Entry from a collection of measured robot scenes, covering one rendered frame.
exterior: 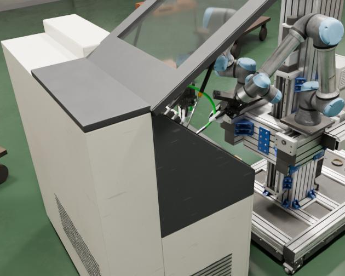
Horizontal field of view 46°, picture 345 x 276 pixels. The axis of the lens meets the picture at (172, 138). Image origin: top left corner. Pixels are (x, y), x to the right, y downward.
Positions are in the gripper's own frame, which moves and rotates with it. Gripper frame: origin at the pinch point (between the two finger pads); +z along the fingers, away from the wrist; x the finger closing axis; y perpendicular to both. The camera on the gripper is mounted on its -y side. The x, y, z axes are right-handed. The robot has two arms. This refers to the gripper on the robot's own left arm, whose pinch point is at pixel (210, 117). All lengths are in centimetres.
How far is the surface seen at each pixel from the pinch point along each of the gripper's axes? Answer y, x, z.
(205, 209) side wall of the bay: 18.0, -36.5, 22.8
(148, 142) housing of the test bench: -35, -41, 1
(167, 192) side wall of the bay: -9.8, -43.7, 18.2
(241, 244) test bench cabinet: 61, -31, 38
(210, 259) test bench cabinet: 45, -43, 48
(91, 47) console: -64, 23, 21
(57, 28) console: -79, 55, 45
